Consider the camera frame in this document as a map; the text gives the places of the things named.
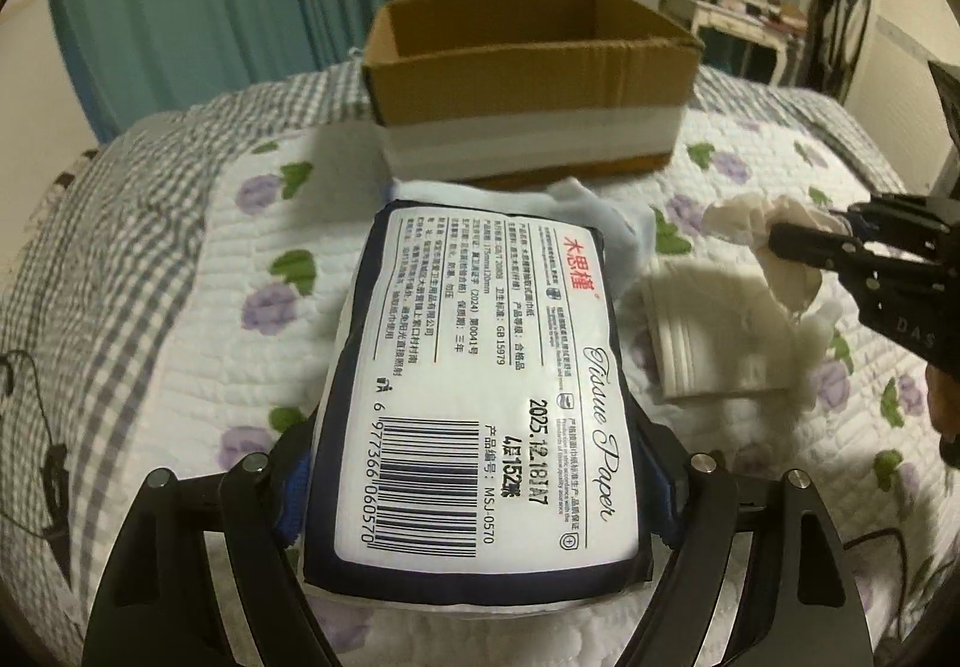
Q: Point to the brown cardboard box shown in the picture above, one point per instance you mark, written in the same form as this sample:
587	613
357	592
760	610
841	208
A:
525	105

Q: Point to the grey checked blanket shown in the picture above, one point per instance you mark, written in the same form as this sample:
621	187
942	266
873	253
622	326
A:
97	247

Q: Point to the floral quilted mat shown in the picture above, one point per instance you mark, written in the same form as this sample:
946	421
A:
262	337

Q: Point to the white dressing table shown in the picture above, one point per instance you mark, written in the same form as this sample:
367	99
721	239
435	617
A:
750	22

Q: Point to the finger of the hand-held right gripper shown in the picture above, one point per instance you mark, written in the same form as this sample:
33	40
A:
817	245
907	213

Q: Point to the navy white tissue paper pack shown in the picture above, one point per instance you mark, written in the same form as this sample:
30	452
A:
480	374

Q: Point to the person's right hand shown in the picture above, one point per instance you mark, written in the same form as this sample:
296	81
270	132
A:
946	412

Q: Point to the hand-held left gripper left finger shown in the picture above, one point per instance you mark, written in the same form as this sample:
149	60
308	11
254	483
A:
294	502

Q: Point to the wide green curtain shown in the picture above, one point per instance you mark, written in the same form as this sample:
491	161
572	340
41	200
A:
225	0

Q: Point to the white cloth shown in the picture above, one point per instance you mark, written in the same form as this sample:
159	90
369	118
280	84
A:
720	337

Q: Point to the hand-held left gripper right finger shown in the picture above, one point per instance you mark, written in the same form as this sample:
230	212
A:
667	509

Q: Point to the beige cloth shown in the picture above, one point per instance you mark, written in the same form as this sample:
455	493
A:
750	221

